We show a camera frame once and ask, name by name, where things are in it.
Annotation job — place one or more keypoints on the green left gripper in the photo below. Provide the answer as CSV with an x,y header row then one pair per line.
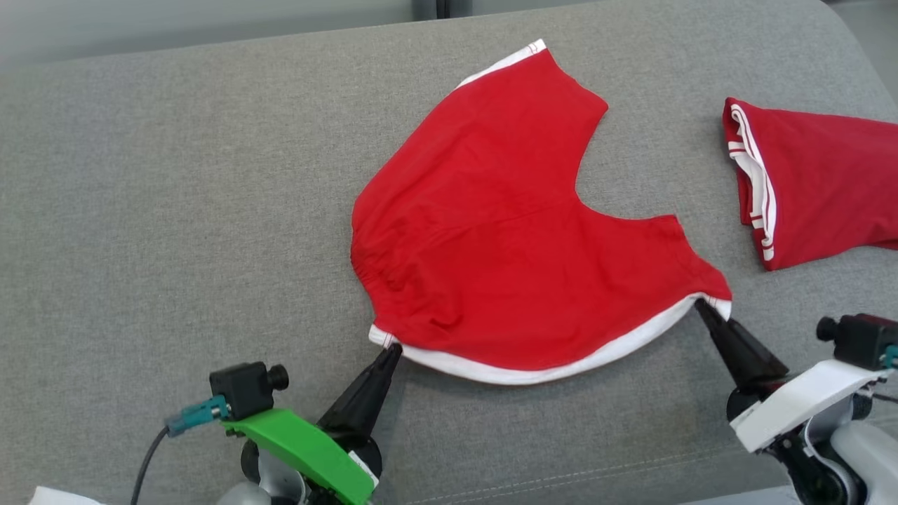
x,y
302,445

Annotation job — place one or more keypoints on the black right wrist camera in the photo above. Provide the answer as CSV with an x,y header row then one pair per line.
x,y
863,340

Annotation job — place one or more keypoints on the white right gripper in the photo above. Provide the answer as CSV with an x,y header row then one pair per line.
x,y
800,403

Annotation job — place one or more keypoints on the grey fabric sofa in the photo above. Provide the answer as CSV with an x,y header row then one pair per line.
x,y
175,210

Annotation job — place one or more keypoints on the red Bulls jersey shirt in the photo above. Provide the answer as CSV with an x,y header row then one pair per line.
x,y
828,182

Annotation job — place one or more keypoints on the red shorts with white stripe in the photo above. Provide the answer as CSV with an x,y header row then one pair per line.
x,y
491,245

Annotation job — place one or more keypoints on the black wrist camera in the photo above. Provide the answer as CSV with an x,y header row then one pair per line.
x,y
242,389
863,340

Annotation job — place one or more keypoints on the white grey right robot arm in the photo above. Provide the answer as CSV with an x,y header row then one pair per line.
x,y
863,456

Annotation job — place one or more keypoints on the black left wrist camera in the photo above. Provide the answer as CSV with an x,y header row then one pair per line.
x,y
242,389

